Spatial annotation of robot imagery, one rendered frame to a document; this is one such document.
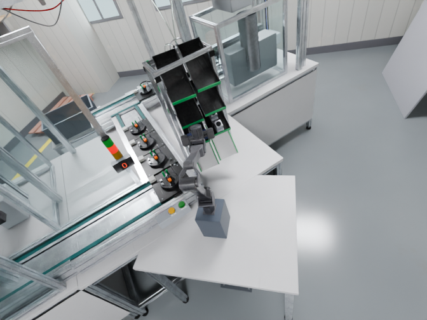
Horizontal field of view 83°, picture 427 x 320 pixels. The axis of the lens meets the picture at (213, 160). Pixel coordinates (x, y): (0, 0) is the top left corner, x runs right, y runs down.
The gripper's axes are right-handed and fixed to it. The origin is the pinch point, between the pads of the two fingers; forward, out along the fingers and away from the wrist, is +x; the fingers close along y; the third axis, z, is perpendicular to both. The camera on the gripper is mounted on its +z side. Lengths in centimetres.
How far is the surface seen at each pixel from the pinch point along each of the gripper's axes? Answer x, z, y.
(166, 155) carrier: 36, -25, 25
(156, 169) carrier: 26, -28, 34
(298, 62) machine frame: 102, 2, -116
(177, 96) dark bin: -2.3, 23.7, 4.5
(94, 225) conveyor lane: 2, -44, 81
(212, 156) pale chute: 11.1, -23.0, -6.4
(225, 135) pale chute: 18.6, -14.2, -19.2
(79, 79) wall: 426, 12, 194
